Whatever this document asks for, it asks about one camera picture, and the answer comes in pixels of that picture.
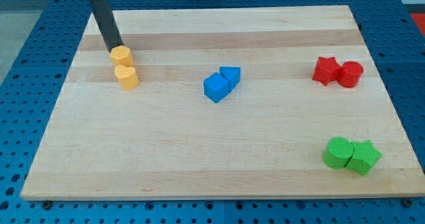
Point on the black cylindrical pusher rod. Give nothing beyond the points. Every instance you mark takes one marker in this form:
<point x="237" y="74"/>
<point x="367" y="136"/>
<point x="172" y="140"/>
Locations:
<point x="106" y="23"/>

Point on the yellow hexagon block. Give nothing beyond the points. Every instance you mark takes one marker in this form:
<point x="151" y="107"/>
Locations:
<point x="122" y="55"/>

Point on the yellow heart block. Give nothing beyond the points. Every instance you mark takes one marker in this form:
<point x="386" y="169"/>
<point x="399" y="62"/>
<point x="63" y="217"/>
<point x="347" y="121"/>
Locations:
<point x="126" y="76"/>

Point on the blue cube block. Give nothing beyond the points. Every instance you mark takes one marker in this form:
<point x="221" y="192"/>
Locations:
<point x="216" y="87"/>

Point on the blue triangle block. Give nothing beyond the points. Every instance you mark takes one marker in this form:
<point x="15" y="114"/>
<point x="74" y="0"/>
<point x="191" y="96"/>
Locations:
<point x="232" y="74"/>

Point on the light wooden board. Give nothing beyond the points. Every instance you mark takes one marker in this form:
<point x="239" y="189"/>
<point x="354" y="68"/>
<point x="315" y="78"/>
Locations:
<point x="166" y="140"/>

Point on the red star block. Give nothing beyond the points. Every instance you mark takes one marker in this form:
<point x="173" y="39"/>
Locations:
<point x="326" y="70"/>

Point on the red cylinder block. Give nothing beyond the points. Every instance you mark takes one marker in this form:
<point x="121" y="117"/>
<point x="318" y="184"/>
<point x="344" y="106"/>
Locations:
<point x="350" y="74"/>

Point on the green cylinder block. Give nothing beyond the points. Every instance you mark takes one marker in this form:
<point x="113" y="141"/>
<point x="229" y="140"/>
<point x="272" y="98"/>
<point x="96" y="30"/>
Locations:
<point x="337" y="153"/>

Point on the green star block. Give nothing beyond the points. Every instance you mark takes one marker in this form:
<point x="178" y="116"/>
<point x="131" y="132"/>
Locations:
<point x="364" y="157"/>

